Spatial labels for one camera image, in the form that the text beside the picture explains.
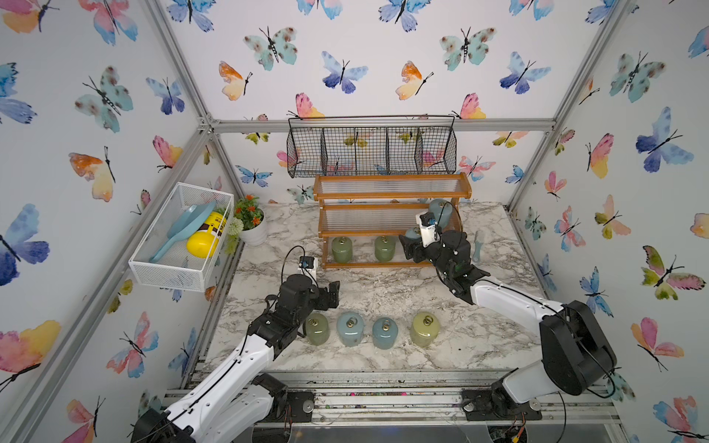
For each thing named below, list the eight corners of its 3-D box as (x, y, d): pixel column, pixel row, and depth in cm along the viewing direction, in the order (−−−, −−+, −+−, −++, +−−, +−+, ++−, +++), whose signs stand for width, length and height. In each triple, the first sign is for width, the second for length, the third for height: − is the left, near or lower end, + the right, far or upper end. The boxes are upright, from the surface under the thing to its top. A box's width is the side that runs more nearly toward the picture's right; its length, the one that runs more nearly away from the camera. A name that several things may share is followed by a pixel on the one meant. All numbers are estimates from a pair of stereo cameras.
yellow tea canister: (412, 347, 86) (416, 336, 79) (409, 324, 91) (413, 312, 83) (434, 347, 86) (441, 336, 79) (431, 324, 91) (437, 312, 83)
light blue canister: (338, 346, 86) (336, 336, 79) (340, 323, 91) (337, 311, 83) (364, 346, 86) (363, 336, 79) (364, 323, 91) (363, 311, 83)
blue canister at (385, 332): (372, 349, 86) (373, 339, 79) (372, 328, 90) (372, 317, 83) (395, 349, 86) (398, 339, 79) (394, 328, 90) (396, 317, 83)
